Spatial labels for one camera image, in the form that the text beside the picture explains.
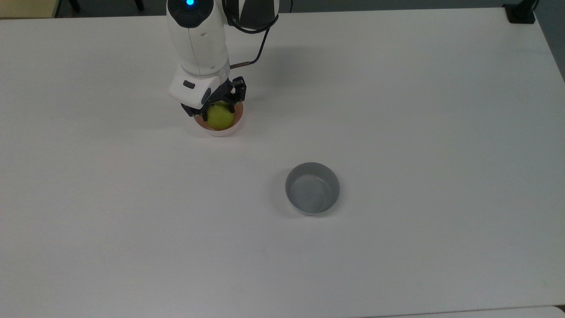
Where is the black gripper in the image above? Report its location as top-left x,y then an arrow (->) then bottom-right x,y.
181,76 -> 247,122

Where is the green pear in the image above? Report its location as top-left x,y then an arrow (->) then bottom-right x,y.
207,101 -> 235,131

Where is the pink plastic bowl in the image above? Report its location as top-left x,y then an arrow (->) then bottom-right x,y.
193,99 -> 245,137

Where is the grey plastic bowl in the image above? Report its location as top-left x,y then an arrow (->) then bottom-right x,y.
285,162 -> 341,216

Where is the beige wooden furniture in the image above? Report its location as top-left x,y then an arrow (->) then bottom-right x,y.
0,0 -> 61,19

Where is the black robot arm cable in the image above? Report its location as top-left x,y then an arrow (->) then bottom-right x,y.
223,0 -> 294,69

